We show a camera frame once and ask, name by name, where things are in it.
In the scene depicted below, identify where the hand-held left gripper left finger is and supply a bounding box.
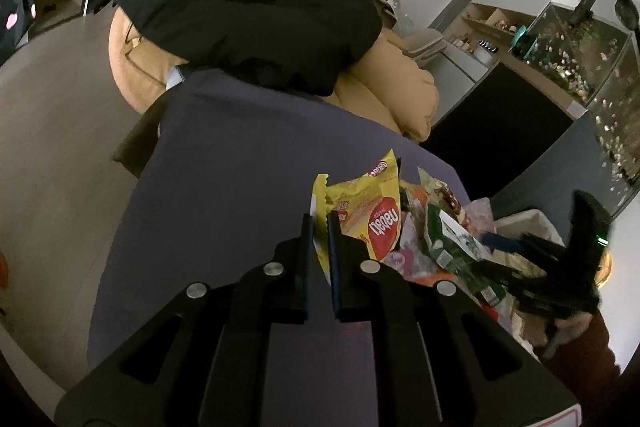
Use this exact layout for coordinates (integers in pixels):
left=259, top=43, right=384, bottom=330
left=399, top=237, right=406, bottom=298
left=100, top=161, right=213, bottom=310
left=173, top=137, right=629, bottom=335
left=54, top=213, right=316, bottom=427

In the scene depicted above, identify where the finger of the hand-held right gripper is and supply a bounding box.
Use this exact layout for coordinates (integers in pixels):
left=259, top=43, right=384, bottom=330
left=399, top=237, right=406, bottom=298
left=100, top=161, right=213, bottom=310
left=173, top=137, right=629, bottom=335
left=470, top=259, right=548, bottom=300
left=481, top=232, right=571, bottom=265

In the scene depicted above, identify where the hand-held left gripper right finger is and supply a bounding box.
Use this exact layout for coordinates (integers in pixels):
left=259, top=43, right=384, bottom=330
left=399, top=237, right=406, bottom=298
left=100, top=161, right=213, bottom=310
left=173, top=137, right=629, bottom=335
left=326, top=212, right=581, bottom=427

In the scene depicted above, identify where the trash bin with beige liner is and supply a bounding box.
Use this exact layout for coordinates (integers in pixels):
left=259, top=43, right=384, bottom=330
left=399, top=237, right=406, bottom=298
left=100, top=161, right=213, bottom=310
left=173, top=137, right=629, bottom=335
left=492, top=208, right=568, bottom=350

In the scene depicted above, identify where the green packet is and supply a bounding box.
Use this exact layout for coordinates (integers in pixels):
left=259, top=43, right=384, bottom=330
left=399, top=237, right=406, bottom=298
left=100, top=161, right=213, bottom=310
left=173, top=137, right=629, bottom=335
left=422, top=204, right=511, bottom=305

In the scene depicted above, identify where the yellow snack packet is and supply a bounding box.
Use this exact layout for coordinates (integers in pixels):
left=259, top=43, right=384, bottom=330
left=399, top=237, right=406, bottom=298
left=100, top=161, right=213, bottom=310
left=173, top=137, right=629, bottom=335
left=312, top=149, right=403, bottom=285

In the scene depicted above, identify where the orange wrapper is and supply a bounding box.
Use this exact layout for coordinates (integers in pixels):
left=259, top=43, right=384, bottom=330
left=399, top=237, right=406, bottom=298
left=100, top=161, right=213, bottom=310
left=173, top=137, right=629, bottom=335
left=400, top=273, right=453, bottom=290

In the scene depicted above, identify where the person's right forearm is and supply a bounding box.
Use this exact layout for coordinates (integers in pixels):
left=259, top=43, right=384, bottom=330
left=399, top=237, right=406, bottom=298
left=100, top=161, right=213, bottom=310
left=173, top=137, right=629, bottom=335
left=542, top=307, right=623, bottom=403

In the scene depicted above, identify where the person's right hand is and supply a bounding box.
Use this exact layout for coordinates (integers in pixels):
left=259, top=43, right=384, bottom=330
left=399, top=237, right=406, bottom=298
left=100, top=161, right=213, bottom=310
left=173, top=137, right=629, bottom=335
left=542, top=309, right=596, bottom=358

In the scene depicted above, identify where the pale pink plastic wrapper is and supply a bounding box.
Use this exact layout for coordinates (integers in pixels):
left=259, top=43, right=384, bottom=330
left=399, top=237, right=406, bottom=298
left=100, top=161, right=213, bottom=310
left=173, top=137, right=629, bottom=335
left=462, top=197, right=497, bottom=234

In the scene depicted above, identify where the pink dotted wrapper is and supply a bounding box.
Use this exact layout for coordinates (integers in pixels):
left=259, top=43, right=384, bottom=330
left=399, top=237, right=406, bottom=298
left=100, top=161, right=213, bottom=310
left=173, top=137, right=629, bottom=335
left=384, top=212, right=433, bottom=282

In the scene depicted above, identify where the brown printed wrapper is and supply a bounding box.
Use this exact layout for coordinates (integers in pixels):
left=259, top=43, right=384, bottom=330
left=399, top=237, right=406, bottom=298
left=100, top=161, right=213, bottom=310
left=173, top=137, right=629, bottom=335
left=402, top=167, right=468, bottom=220

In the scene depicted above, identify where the blue aquarium cabinet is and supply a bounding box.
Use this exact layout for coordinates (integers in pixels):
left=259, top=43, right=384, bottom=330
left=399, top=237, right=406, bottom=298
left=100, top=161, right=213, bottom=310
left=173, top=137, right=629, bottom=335
left=425, top=62, right=621, bottom=233

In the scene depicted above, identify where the purple tablecloth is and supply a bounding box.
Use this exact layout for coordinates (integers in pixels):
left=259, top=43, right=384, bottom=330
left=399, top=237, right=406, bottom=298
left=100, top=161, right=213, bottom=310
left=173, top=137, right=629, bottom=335
left=87, top=69, right=471, bottom=408

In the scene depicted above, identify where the white low cabinet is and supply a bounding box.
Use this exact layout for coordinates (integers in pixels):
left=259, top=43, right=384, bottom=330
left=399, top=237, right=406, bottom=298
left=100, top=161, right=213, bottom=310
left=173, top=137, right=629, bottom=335
left=429, top=41, right=497, bottom=128

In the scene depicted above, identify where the teal container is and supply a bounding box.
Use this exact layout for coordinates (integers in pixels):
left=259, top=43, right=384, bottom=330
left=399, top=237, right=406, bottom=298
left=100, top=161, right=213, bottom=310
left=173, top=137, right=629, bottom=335
left=511, top=27, right=537, bottom=58

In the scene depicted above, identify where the glass aquarium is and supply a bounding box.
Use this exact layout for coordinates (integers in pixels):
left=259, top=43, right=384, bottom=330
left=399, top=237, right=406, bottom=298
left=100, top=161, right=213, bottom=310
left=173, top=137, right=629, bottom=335
left=525, top=2, right=640, bottom=218

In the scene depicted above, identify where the beige chair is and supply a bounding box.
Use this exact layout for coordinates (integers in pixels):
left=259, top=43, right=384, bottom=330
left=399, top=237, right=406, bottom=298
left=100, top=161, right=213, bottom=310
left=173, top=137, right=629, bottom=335
left=399, top=29, right=447, bottom=64

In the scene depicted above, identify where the black jacket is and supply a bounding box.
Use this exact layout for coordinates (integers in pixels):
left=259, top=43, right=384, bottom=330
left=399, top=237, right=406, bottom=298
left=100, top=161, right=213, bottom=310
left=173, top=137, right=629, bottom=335
left=92, top=0, right=383, bottom=98

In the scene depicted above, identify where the dark cloth with pink dots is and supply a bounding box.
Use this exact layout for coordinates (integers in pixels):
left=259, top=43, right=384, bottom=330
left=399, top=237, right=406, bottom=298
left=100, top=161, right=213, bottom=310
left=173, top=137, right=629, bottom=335
left=0, top=0, right=40, bottom=60

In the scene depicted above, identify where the wooden wall shelf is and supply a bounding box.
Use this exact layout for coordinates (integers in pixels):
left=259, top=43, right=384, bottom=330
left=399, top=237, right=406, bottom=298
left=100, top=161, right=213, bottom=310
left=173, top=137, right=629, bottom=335
left=460, top=2, right=531, bottom=58

